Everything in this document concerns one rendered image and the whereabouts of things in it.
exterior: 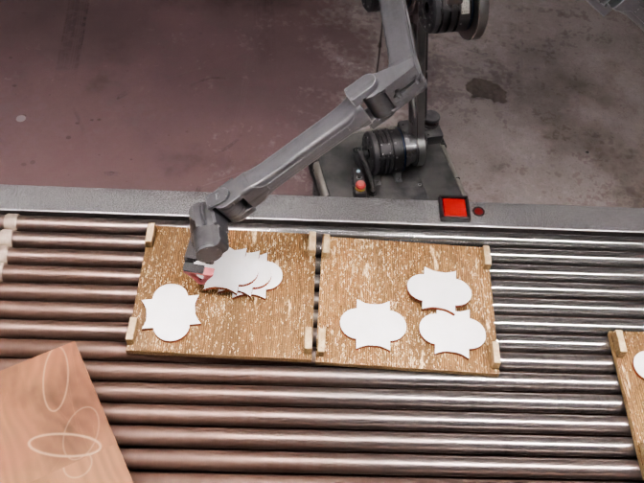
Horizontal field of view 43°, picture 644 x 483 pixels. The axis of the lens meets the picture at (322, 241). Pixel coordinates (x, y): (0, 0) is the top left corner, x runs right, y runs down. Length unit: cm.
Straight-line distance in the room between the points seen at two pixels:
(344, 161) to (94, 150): 107
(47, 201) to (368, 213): 81
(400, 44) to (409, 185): 136
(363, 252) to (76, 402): 76
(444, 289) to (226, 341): 52
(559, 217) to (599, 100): 186
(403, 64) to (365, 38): 236
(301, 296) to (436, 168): 137
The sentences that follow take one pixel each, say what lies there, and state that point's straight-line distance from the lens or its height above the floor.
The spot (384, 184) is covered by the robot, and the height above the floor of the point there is 26.
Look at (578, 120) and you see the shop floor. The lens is 387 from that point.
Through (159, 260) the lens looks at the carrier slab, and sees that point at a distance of 197.
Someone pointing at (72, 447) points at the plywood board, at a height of 104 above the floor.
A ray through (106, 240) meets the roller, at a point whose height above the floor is 92.
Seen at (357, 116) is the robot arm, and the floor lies 136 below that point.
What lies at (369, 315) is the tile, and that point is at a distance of 187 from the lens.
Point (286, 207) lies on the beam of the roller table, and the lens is 208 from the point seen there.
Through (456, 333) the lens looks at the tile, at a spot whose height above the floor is 95.
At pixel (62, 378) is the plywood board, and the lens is 172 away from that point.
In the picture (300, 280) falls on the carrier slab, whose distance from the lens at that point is 192.
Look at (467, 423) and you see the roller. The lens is 182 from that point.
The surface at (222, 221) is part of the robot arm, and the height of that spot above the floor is 116.
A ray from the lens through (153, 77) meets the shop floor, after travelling 381.
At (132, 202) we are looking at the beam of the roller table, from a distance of 211.
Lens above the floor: 253
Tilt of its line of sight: 53 degrees down
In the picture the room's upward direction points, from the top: 6 degrees clockwise
